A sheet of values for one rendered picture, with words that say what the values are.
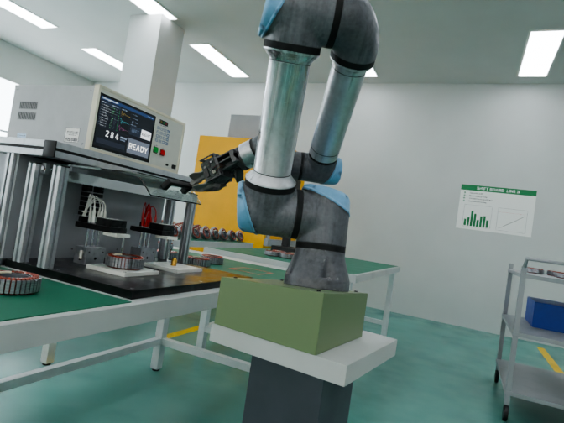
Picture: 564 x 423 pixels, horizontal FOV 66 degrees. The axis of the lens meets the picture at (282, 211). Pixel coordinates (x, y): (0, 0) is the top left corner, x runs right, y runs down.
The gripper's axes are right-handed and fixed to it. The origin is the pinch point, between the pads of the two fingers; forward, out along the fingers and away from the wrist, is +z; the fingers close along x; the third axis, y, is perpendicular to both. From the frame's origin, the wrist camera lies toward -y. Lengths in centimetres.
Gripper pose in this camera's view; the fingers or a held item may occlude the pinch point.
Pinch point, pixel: (193, 187)
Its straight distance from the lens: 136.0
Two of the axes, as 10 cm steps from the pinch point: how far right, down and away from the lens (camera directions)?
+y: -4.0, -0.8, -9.1
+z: -8.6, 3.9, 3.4
